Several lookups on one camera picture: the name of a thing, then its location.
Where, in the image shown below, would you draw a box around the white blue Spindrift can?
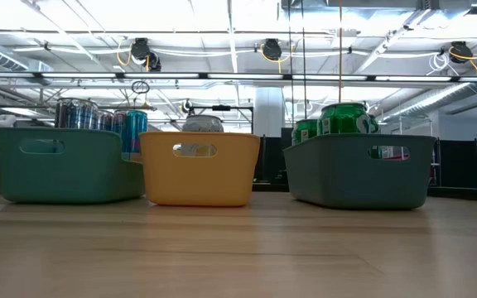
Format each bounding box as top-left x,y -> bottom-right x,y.
180,114 -> 224,157

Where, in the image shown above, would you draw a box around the green soda can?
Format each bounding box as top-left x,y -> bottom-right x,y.
291,118 -> 320,146
316,101 -> 381,161

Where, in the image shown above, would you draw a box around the white square column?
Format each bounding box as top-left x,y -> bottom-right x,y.
253,86 -> 286,137

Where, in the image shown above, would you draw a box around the yellow plastic bin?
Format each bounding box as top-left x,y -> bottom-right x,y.
139,131 -> 262,208

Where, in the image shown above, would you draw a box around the dark blue-grey plastic bin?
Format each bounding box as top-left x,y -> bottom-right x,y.
282,132 -> 437,210

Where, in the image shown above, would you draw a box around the teal plastic bin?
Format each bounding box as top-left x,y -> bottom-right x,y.
0,126 -> 145,204

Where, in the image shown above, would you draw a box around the black partition panels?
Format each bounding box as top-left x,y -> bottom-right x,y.
436,132 -> 477,190

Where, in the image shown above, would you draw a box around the white rounded background object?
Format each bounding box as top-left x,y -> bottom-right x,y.
0,114 -> 17,157

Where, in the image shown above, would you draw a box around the black background rig frame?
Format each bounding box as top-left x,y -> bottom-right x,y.
182,99 -> 256,134

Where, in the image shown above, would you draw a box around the black ceiling cable reel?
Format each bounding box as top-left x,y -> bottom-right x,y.
447,40 -> 477,65
129,36 -> 163,72
261,37 -> 292,63

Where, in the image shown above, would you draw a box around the silver ventilation duct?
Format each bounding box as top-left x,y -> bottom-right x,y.
381,80 -> 477,123

